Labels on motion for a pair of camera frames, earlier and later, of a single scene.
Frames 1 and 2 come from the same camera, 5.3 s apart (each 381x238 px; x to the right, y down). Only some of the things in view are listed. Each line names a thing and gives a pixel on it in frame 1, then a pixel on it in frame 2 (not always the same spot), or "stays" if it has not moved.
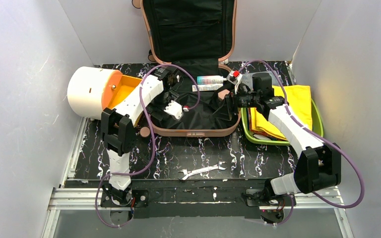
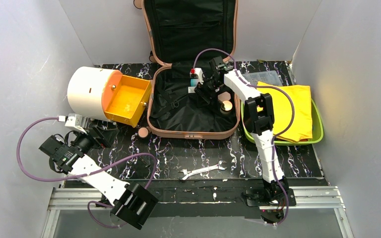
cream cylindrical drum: [91, 90] stays
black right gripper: [231, 99] to [207, 87]
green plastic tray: [317, 122] stays
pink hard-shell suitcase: [194, 37] stays
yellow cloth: [298, 102] stays
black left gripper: [165, 97] to [99, 136]
